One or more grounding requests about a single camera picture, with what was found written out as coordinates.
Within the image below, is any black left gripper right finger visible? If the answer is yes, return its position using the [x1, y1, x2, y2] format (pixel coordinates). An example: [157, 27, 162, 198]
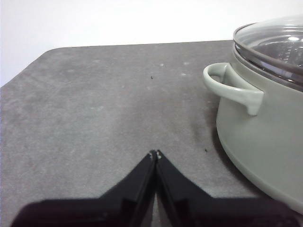
[156, 149, 299, 227]

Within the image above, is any glass lid with grey-green knob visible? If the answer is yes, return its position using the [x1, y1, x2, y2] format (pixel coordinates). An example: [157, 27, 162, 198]
[232, 14, 303, 92]

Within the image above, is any grey-green electric steamer pot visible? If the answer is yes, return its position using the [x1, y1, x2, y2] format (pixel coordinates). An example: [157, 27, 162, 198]
[202, 47, 303, 215]

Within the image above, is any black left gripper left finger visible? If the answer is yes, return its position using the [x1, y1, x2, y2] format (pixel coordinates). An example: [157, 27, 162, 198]
[10, 149, 157, 227]

